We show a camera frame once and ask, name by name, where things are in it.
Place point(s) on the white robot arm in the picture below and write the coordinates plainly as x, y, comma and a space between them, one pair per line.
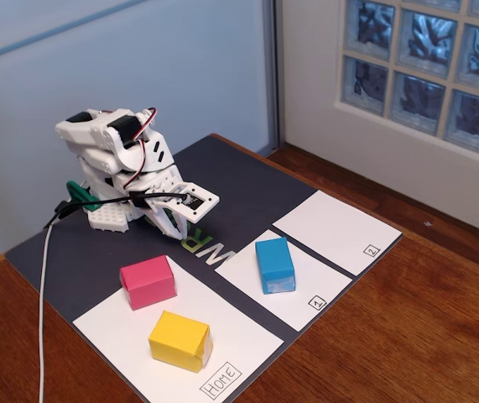
96, 134

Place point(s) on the green clamp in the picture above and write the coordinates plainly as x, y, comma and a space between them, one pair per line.
80, 194

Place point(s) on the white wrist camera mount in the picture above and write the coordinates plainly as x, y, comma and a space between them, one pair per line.
205, 201

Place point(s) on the pale blue partition panel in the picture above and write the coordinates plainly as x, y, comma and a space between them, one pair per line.
138, 63

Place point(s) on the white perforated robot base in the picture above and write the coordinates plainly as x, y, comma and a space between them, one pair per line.
107, 218

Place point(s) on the white paper sheet marked 1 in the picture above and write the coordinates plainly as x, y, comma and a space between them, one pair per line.
264, 310

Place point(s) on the grey metal frame post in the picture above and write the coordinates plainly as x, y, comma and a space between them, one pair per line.
273, 63

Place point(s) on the blue paper box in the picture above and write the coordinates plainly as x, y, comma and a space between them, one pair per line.
274, 262

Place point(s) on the white paper sheet marked home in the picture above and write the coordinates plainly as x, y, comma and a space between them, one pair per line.
230, 336

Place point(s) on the pink paper box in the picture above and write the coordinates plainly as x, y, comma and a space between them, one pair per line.
149, 281

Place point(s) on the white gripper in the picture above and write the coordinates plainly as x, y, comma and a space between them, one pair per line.
167, 218

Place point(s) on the glass block window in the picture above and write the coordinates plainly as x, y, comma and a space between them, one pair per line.
423, 101

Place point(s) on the white paper sheet marked 2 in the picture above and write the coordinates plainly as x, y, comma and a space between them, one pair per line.
331, 231

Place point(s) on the yellow paper box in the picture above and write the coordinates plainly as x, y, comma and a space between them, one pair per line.
180, 340

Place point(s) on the dark grey mat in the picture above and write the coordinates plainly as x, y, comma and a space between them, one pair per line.
243, 184

